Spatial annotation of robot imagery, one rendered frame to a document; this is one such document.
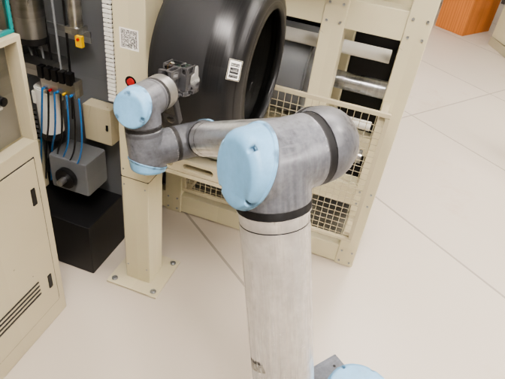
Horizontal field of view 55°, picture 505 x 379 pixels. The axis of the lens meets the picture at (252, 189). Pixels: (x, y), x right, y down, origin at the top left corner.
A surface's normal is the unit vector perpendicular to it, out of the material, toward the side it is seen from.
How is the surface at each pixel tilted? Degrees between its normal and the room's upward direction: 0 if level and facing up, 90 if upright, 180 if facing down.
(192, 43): 62
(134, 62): 90
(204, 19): 47
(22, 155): 90
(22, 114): 90
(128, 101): 78
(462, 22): 90
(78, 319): 0
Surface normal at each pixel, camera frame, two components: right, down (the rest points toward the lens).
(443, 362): 0.11, -0.80
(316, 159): 0.53, 0.21
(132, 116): -0.31, 0.35
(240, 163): -0.84, 0.13
